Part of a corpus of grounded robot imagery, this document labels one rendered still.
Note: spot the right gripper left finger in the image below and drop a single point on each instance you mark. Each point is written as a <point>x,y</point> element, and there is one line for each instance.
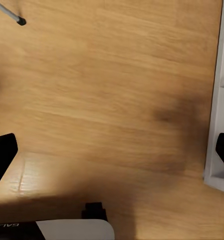
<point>8,150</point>

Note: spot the camera tripod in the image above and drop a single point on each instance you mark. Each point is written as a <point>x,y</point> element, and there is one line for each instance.
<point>19,20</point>

